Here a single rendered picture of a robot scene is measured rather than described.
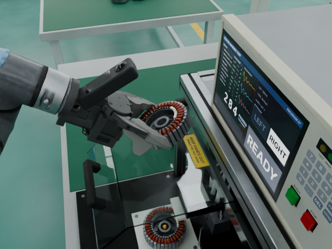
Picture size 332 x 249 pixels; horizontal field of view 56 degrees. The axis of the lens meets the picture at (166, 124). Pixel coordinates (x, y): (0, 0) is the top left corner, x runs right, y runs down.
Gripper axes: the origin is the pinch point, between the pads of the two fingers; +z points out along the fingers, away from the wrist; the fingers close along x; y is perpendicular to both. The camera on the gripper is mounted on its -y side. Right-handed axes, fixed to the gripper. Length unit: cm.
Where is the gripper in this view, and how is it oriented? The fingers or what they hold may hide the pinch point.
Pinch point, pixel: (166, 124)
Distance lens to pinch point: 63.1
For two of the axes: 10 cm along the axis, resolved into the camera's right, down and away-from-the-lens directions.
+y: -5.1, 7.5, 4.2
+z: 8.4, 3.3, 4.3
